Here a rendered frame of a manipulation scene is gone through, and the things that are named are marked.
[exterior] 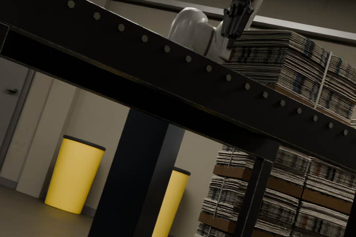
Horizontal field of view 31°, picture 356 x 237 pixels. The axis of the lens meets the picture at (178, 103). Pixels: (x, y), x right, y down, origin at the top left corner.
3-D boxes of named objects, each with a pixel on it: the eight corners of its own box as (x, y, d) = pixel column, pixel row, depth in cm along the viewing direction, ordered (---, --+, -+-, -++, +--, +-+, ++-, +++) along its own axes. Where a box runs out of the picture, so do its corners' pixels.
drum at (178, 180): (175, 246, 604) (197, 175, 614) (158, 244, 565) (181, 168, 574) (134, 232, 621) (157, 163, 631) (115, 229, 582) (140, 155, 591)
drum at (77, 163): (91, 217, 641) (113, 151, 651) (69, 213, 600) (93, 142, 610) (55, 204, 658) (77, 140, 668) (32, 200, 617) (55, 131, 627)
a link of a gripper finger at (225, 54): (233, 39, 199) (234, 39, 198) (227, 61, 198) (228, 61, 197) (225, 36, 197) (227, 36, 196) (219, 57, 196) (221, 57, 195)
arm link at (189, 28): (159, 52, 294) (174, 8, 297) (196, 64, 296) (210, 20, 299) (165, 45, 278) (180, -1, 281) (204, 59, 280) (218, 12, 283)
